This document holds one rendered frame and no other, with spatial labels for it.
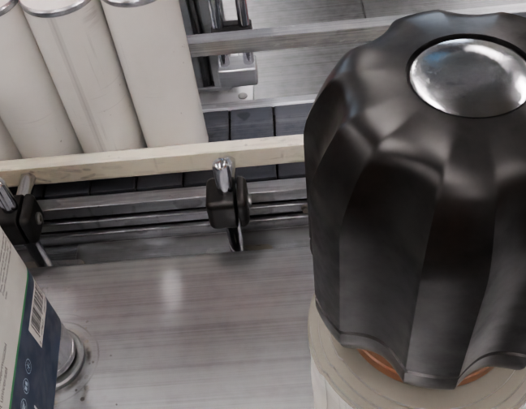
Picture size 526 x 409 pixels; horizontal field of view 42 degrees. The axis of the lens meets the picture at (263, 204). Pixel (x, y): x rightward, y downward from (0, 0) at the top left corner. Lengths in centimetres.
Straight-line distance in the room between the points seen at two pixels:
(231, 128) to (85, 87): 14
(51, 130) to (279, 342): 24
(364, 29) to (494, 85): 38
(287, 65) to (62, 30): 30
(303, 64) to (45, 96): 29
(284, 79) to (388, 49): 53
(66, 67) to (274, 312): 22
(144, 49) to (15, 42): 9
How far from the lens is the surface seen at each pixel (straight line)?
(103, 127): 53
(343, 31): 54
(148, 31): 47
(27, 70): 52
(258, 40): 54
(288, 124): 58
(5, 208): 52
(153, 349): 47
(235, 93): 69
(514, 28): 18
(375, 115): 16
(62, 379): 47
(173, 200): 54
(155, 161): 53
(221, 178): 47
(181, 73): 50
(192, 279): 49
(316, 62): 72
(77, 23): 48
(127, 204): 55
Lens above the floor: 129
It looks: 51 degrees down
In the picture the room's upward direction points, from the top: 8 degrees counter-clockwise
